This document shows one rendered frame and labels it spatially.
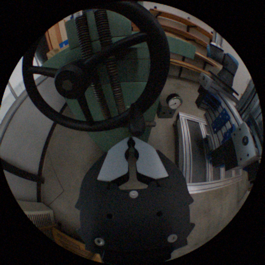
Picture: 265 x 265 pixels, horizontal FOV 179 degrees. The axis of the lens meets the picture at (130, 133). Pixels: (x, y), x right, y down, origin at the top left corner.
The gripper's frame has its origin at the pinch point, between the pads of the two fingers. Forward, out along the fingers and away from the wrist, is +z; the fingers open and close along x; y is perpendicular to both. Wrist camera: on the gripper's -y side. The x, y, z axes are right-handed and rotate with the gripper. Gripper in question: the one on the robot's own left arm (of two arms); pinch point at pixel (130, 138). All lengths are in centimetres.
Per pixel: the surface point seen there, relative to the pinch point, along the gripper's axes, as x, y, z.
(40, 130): -133, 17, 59
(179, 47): 17.2, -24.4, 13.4
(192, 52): 22.9, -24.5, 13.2
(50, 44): -120, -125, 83
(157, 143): 29, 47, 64
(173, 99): 16.2, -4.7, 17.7
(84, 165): -53, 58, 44
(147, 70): 6.7, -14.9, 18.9
